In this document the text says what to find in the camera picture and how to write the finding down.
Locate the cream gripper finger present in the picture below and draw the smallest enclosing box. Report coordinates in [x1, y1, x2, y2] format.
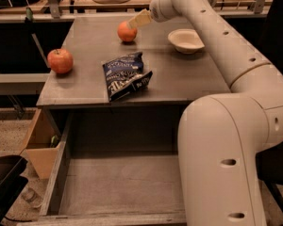
[127, 9, 152, 29]

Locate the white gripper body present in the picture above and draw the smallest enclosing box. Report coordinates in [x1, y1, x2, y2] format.
[149, 0, 180, 23]

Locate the orange fruit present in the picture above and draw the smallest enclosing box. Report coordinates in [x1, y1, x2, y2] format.
[117, 21, 138, 42]

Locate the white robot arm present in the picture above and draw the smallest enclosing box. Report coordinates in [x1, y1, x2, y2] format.
[148, 0, 283, 226]

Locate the open grey drawer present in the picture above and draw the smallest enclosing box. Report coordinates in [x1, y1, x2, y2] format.
[20, 106, 187, 226]

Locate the white bowl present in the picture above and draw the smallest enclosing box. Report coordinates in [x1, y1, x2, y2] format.
[168, 29, 205, 55]

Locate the blue chip bag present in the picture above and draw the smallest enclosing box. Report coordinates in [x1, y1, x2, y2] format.
[102, 52, 153, 102]

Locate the grey cabinet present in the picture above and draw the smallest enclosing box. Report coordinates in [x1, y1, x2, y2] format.
[37, 13, 229, 127]

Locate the red apple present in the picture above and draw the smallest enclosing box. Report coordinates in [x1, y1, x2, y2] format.
[47, 49, 74, 74]

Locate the black chair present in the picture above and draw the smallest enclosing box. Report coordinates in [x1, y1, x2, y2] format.
[256, 0, 283, 226]

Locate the wooden box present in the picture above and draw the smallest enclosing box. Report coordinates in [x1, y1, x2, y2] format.
[21, 109, 59, 179]

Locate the black object lower left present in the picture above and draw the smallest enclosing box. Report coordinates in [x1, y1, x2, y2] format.
[0, 154, 28, 223]

